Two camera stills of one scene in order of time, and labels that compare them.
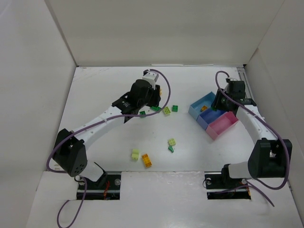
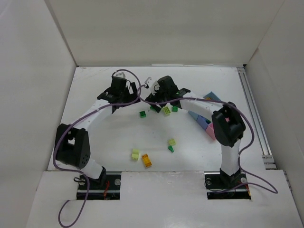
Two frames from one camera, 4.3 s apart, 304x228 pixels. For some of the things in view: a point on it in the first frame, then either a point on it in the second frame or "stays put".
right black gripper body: [220, 102] to [156, 104]
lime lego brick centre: [172, 142] stays put
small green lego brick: [142, 113] stays put
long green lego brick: [155, 108] stays put
